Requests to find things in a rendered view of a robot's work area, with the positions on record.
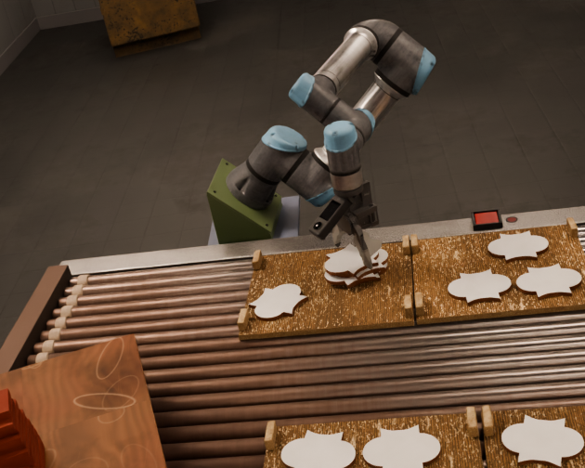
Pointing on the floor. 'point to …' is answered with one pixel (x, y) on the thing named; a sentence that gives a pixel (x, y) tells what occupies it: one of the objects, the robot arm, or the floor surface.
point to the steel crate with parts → (149, 23)
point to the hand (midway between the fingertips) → (351, 259)
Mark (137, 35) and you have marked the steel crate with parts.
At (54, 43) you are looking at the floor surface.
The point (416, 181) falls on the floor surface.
